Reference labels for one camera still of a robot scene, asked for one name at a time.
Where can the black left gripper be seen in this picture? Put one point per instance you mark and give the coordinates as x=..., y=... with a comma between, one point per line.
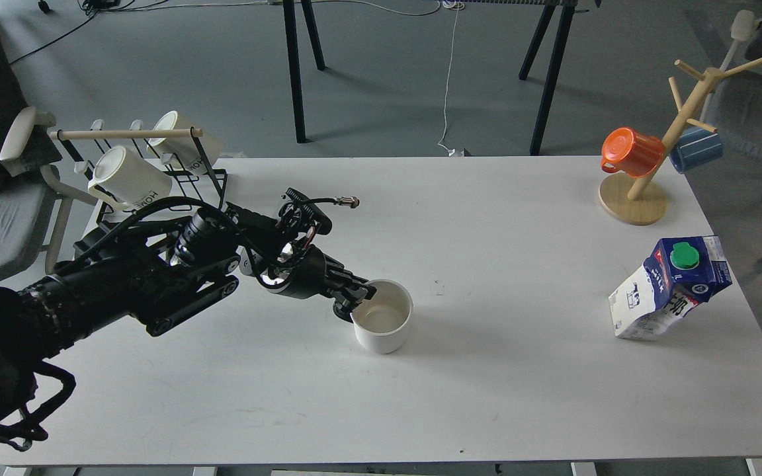
x=287, y=268

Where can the white mug black handle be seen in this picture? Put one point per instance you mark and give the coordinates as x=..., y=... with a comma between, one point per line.
x=382, y=322

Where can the blue white milk carton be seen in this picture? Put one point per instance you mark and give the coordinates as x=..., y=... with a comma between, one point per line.
x=680, y=274

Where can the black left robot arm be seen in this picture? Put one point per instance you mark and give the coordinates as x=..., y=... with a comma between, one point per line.
x=162, y=265

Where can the cream mug rear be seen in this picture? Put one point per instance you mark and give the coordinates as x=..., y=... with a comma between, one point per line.
x=186, y=152

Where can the cream HOME mug front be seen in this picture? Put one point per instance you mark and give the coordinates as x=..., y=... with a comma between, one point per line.
x=124, y=181

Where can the wooden mug tree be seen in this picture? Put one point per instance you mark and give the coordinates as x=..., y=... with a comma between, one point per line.
x=640, y=201

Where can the orange mug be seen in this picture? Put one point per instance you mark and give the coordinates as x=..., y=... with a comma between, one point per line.
x=631, y=152

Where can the black table legs right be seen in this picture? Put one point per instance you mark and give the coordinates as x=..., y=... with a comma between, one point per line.
x=567, y=11

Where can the blue mug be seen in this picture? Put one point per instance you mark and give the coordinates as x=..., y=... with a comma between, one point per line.
x=694, y=148

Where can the black wire mug rack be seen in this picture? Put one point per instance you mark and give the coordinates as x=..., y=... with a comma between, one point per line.
x=86, y=147

